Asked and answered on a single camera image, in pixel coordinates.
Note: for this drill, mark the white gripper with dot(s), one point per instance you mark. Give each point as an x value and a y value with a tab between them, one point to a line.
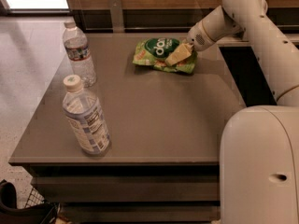
198	39

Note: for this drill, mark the green rice chip bag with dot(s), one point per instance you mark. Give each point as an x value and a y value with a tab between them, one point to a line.
153	52

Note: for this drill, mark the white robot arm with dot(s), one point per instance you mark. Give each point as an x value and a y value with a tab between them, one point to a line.
259	153

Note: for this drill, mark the clear water bottle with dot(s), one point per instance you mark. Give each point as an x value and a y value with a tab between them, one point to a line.
78	52

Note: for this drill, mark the blue label plastic bottle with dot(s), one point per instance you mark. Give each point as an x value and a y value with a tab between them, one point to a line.
85	116

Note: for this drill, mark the grey drawer cabinet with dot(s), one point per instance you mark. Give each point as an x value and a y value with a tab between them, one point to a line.
162	164

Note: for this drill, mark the left metal wall bracket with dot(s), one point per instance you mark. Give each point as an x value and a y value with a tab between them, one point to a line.
116	14

